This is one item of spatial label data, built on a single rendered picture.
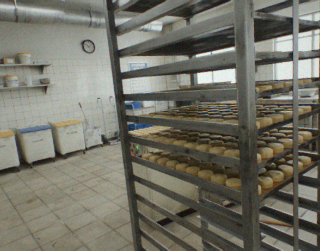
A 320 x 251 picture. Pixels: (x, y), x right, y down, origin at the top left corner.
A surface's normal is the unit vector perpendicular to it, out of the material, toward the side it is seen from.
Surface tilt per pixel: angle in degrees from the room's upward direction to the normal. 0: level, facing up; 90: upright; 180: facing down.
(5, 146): 92
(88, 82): 90
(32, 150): 90
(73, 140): 92
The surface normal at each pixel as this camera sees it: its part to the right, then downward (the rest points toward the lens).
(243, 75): -0.79, 0.18
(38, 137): 0.64, 0.08
